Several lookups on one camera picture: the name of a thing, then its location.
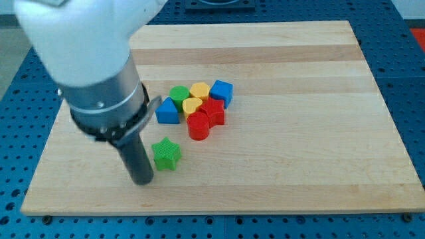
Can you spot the yellow hexagon block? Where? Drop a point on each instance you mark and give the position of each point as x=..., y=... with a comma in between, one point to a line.
x=200, y=90

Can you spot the red cylinder block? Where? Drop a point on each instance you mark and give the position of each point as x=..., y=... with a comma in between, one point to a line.
x=198, y=126

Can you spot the yellow heart block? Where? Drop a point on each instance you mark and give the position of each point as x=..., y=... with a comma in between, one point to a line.
x=190, y=106

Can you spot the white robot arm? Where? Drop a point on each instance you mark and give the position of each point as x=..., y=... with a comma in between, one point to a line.
x=84, y=46

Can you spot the blue triangle block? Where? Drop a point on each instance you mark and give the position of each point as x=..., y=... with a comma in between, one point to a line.
x=167, y=113

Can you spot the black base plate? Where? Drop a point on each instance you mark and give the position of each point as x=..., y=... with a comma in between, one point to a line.
x=201, y=5

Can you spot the blue cube block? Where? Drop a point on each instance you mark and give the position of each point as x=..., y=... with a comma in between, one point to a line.
x=222, y=91

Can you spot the dark cylindrical pointer rod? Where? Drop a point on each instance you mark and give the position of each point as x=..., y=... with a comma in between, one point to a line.
x=135, y=159

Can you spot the wooden board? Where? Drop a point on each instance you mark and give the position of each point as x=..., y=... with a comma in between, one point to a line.
x=307, y=131

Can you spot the green star block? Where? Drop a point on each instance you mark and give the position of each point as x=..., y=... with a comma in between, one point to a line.
x=166, y=154

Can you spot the green cylinder block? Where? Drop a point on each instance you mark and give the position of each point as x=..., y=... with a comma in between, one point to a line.
x=178, y=94

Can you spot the red star block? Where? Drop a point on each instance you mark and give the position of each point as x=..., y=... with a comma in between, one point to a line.
x=214, y=109

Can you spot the silver cylindrical tool flange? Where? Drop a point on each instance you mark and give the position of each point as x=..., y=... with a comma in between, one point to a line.
x=114, y=109

